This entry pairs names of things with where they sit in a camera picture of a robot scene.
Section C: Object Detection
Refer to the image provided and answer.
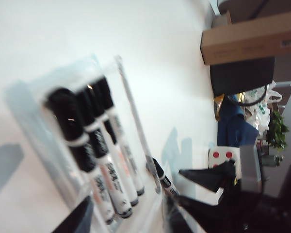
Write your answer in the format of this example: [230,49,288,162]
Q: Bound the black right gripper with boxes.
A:
[178,159,291,233]

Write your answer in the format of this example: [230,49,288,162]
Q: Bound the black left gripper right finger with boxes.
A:
[163,195,207,233]

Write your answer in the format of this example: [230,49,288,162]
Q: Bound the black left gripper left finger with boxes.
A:
[52,196,95,233]

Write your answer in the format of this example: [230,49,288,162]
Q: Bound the white box red dots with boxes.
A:
[208,146,241,178]

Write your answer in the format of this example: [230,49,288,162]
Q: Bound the clear plastic packaging box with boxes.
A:
[4,52,165,233]

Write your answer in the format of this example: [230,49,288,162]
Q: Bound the tall brown cardboard box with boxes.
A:
[200,17,291,66]

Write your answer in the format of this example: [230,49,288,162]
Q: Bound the blue cloth bag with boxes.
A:
[217,95,259,149]

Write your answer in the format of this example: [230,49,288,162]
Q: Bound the green potted plant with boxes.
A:
[266,110,291,152]

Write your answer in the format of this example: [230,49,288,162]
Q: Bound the white green plastic bag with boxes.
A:
[242,81,284,137]

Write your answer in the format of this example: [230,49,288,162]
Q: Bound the black bag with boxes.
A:
[210,56,275,97]

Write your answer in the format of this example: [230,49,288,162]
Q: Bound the brown partition panel rounded corner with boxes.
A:
[218,0,291,83]

